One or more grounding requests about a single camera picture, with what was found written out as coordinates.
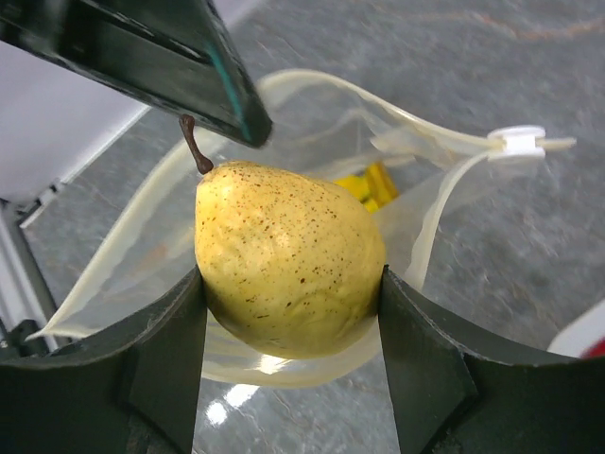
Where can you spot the small yellow banana bunch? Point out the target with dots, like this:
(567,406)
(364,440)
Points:
(374,188)

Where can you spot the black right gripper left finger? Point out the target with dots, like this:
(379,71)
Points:
(130,388)

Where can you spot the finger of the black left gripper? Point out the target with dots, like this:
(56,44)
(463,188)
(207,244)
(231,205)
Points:
(177,56)

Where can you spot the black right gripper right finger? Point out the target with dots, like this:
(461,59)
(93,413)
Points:
(458,388)

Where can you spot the yellow pear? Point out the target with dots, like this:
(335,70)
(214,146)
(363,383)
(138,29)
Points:
(292,265)

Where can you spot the white perforated plastic basket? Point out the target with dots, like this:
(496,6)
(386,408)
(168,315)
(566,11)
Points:
(582,333)

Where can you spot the red apple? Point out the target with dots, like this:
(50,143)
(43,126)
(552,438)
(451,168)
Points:
(595,351)

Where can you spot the aluminium frame post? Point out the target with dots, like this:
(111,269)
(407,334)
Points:
(26,300)

